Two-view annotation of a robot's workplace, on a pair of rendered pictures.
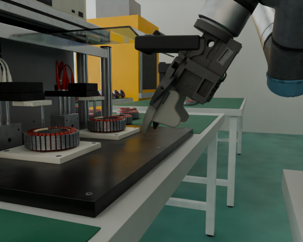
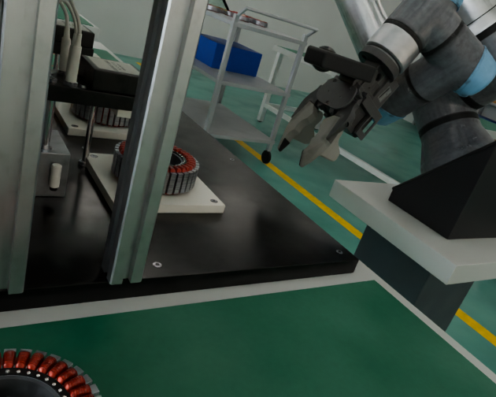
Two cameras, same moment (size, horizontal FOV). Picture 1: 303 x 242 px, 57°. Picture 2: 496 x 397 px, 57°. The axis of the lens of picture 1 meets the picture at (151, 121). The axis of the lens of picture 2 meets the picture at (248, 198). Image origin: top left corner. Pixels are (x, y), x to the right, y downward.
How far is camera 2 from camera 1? 0.66 m
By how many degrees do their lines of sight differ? 57
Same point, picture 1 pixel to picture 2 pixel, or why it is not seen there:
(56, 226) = (356, 291)
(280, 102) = not seen: outside the picture
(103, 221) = (362, 273)
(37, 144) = (177, 186)
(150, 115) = (322, 150)
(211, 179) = not seen: hidden behind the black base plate
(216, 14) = (404, 58)
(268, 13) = not seen: hidden behind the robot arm
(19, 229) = (347, 303)
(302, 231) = (428, 245)
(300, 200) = (393, 217)
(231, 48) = (390, 88)
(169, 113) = (334, 146)
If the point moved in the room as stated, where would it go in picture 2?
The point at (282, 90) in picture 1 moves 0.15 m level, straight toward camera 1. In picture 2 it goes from (383, 120) to (444, 151)
